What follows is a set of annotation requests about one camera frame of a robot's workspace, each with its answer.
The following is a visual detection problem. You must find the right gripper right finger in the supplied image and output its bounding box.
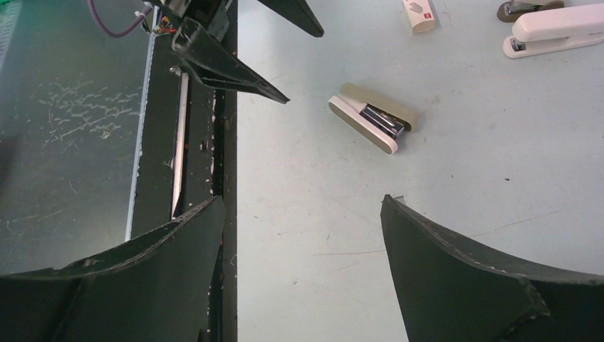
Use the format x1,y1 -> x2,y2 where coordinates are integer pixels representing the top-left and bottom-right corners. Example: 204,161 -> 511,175
380,195 -> 603,341

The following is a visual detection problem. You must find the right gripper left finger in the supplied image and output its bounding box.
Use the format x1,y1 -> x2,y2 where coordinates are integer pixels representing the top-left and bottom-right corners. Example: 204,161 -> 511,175
1,197 -> 226,341

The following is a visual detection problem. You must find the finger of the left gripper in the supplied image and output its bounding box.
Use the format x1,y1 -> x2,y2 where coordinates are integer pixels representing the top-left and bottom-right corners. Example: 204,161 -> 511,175
259,0 -> 324,38
172,17 -> 289,104

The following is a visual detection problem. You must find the beige stapler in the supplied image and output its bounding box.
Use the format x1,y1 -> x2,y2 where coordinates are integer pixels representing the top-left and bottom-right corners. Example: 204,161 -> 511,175
328,83 -> 418,155

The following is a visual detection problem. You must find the white stapler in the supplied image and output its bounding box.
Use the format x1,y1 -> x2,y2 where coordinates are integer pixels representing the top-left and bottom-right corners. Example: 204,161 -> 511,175
502,3 -> 603,59

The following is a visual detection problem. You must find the small grey stapler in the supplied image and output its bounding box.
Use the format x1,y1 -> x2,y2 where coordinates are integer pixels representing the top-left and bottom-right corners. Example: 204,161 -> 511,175
496,0 -> 566,23

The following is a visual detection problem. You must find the white staple box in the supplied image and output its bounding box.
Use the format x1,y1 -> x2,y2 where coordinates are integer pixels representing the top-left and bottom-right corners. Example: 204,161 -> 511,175
402,0 -> 436,35

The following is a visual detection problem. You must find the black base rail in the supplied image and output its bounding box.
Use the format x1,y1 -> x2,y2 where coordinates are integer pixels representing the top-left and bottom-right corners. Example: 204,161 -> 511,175
126,1 -> 238,341

